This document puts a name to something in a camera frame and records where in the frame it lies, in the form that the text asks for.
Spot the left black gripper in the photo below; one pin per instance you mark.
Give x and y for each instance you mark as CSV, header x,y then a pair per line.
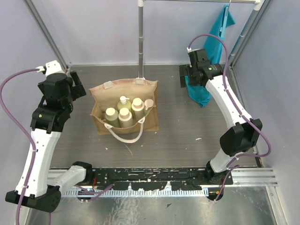
x,y
78,85

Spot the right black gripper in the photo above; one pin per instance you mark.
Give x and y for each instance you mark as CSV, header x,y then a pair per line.
x,y
183,72

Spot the olive green bottle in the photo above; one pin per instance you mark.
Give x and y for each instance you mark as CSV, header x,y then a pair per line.
x,y
111,116

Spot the green bottle white cap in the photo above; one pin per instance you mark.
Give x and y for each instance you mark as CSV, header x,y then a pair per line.
x,y
124,103

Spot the green pump dispenser bottle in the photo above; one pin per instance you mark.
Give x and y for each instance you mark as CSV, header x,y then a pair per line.
x,y
148,104

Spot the cream short bottle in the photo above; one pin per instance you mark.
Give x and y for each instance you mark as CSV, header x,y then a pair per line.
x,y
125,118

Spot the cream labelled tall bottle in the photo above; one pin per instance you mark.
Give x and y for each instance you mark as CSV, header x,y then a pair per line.
x,y
138,108

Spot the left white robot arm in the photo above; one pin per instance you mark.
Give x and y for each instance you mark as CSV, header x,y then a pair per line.
x,y
33,190

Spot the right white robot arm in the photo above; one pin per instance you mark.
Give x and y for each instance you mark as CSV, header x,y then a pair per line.
x,y
243,130

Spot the teal t-shirt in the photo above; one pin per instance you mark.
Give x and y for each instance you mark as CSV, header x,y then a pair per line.
x,y
214,50

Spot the metal clothes rack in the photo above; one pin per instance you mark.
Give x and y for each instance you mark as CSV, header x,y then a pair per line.
x,y
140,4

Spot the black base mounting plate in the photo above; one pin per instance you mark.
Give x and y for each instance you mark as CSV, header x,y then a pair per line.
x,y
156,179

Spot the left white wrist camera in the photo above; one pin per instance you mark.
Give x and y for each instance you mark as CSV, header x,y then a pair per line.
x,y
51,67

